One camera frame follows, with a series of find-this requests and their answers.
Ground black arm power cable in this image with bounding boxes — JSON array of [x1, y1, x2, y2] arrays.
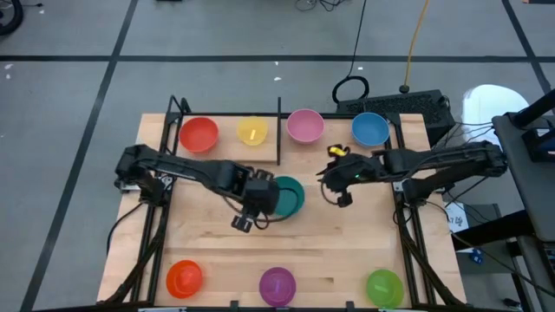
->
[[105, 201, 147, 257]]

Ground yellow floor cable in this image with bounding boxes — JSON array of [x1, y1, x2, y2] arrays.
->
[[398, 0, 431, 94]]

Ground black metal table frame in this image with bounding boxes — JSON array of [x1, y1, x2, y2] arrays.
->
[[100, 94, 467, 312]]

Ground black wheel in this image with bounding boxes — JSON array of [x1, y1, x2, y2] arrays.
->
[[0, 0, 25, 37]]

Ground grey equipment cart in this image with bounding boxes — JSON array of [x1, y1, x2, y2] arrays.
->
[[492, 88, 555, 312]]

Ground green plastic bowl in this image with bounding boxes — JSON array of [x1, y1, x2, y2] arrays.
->
[[366, 269, 404, 309]]

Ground orange plastic bowl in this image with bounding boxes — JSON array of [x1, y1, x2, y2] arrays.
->
[[166, 259, 204, 300]]

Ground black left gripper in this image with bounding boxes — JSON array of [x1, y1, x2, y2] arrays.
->
[[232, 170, 281, 234]]

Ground black computer case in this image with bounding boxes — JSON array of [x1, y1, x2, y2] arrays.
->
[[336, 89, 456, 147]]

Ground tangled black cables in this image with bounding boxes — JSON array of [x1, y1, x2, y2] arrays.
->
[[294, 0, 352, 13]]

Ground white paper sheet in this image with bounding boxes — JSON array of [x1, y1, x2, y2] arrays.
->
[[443, 201, 470, 231]]

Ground blue plastic bowl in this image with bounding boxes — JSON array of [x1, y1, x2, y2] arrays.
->
[[350, 112, 390, 148]]

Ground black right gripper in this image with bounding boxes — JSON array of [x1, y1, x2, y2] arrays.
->
[[321, 146, 378, 209]]

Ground red plastic bowl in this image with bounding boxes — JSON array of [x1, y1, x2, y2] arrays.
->
[[179, 116, 220, 154]]

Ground yellow plastic bowl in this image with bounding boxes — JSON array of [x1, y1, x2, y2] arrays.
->
[[236, 115, 270, 147]]

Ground pink plastic bowl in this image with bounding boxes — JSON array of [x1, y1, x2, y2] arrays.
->
[[285, 108, 326, 145]]

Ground teal plastic bowl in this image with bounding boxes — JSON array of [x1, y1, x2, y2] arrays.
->
[[272, 175, 306, 218]]

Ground black shelf divider post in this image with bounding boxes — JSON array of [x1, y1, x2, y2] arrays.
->
[[276, 96, 283, 166]]

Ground black looped floor cable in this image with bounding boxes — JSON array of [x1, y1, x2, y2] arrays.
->
[[331, 0, 370, 105]]

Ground purple plastic bowl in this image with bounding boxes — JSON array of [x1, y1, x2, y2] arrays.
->
[[258, 266, 297, 307]]

